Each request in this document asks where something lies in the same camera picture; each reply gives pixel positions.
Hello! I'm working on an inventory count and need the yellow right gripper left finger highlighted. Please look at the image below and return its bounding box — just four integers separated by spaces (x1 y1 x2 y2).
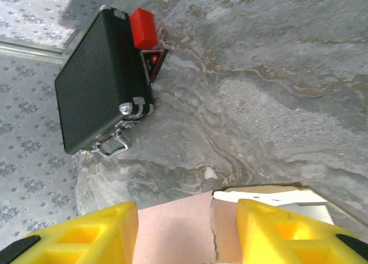
0 201 139 264

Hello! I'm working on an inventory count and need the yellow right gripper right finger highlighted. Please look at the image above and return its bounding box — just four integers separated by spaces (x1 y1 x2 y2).
236 198 368 264

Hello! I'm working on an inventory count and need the pink white paper box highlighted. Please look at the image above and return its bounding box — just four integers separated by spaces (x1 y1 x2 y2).
132 182 337 264

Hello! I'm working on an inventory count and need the black hard case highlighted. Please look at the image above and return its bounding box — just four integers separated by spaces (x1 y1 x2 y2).
54 5 156 159

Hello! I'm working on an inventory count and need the black card with red logo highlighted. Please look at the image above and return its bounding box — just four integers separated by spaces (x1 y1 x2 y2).
140 48 170 86

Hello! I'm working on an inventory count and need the red block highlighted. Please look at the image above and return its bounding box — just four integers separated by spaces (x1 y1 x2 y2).
129 7 159 50

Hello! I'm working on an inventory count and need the aluminium frame post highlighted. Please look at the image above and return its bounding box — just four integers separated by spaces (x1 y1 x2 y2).
0 35 78 66

